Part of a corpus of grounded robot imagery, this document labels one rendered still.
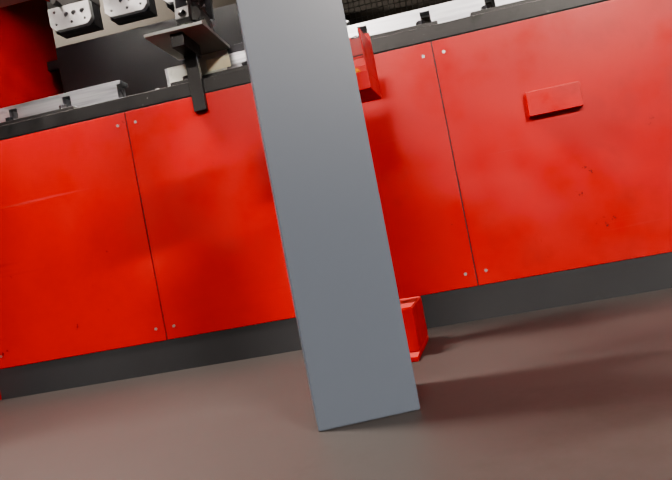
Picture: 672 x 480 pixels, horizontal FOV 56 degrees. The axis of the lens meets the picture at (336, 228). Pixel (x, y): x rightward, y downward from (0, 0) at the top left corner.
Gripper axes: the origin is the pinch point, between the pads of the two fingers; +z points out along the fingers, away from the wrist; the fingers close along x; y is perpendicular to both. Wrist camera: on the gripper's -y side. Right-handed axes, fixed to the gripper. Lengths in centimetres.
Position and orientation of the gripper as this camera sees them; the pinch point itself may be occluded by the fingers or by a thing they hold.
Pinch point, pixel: (202, 44)
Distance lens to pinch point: 214.6
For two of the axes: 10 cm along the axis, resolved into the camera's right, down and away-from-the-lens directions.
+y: -0.2, -6.5, 7.6
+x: -9.7, 1.9, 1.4
